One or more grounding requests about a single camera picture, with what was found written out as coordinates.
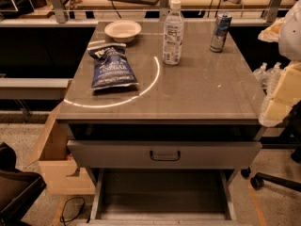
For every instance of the grey drawer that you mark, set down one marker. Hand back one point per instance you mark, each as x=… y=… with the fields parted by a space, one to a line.
x=162 y=197
x=163 y=154

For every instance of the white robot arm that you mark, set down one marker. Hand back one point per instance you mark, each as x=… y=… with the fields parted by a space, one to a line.
x=289 y=42

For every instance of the grey metal drawer cabinet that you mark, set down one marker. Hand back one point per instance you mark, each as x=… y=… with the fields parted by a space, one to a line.
x=207 y=97

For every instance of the grey top drawer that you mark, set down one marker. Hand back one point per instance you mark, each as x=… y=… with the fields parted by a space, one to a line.
x=163 y=154

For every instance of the blue chip bag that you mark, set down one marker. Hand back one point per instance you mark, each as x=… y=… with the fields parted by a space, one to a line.
x=111 y=67

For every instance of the white paper bowl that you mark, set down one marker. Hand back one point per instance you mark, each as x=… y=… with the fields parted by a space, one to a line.
x=122 y=30

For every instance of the clear plastic water bottle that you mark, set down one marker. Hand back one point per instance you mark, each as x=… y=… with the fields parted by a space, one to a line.
x=173 y=34

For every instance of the silver blue energy drink can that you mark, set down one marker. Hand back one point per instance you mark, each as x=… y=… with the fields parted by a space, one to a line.
x=221 y=28

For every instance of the cardboard box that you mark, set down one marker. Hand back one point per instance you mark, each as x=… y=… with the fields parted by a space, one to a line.
x=57 y=166

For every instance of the left sanitizer bottle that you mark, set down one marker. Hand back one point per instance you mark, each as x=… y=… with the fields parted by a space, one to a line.
x=260 y=74

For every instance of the sanitizer bottle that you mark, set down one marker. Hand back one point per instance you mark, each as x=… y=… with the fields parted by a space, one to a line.
x=260 y=74
x=273 y=76

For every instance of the right sanitizer bottle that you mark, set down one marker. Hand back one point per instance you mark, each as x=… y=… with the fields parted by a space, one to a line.
x=273 y=76

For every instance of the black chair base right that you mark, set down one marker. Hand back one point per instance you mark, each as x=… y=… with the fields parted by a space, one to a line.
x=289 y=138

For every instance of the black office chair left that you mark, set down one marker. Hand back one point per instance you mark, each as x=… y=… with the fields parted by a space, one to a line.
x=18 y=189

